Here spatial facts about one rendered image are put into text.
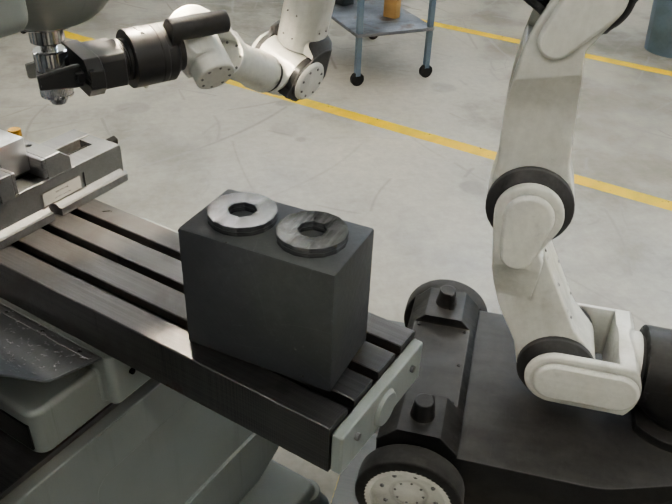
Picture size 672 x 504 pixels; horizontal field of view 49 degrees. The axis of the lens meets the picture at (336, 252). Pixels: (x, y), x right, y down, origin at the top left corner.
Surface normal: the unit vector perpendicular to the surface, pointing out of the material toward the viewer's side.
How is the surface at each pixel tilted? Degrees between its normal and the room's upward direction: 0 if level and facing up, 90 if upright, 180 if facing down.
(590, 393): 90
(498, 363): 0
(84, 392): 90
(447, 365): 0
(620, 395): 90
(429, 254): 0
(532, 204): 90
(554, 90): 115
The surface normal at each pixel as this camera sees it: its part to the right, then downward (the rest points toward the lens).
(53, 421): 0.85, 0.32
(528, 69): -0.25, 0.53
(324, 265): 0.04, -0.83
